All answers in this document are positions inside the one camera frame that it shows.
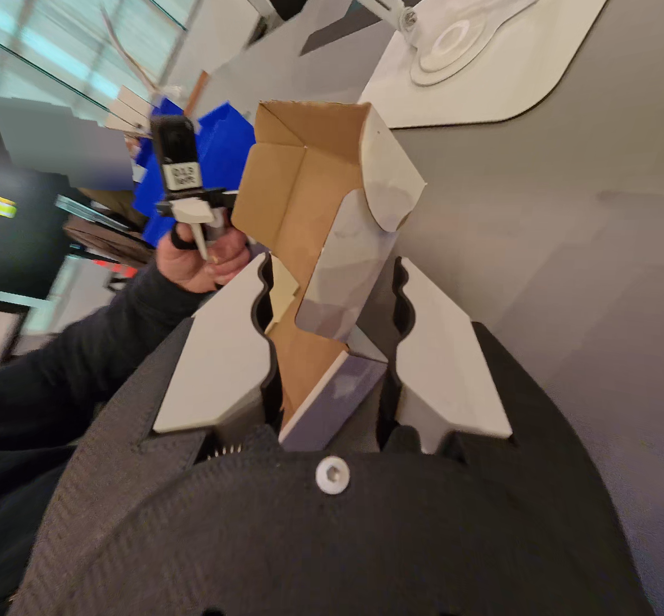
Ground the glass window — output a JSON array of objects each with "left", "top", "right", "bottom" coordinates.
[{"left": 0, "top": 0, "right": 209, "bottom": 126}]

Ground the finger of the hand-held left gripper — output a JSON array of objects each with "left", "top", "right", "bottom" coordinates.
[{"left": 173, "top": 199, "right": 215, "bottom": 223}]

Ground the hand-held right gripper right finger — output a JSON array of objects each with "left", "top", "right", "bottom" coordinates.
[{"left": 390, "top": 257, "right": 514, "bottom": 454}]

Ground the person's left forearm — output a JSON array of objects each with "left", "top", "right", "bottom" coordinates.
[{"left": 0, "top": 262, "right": 221, "bottom": 451}]

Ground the person's left hand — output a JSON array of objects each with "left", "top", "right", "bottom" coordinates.
[{"left": 156, "top": 225, "right": 254, "bottom": 294}]

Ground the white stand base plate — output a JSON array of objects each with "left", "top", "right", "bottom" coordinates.
[{"left": 358, "top": 0, "right": 637, "bottom": 129}]

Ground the white cardboard box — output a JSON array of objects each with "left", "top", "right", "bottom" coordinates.
[{"left": 231, "top": 101, "right": 427, "bottom": 453}]

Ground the clear acrylic stand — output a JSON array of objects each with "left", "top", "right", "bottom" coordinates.
[{"left": 301, "top": 0, "right": 565, "bottom": 88}]

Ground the blue plastic bin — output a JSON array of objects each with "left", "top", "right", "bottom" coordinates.
[{"left": 132, "top": 97, "right": 258, "bottom": 248}]

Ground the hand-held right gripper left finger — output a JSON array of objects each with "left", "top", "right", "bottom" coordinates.
[{"left": 153, "top": 253, "right": 278, "bottom": 434}]

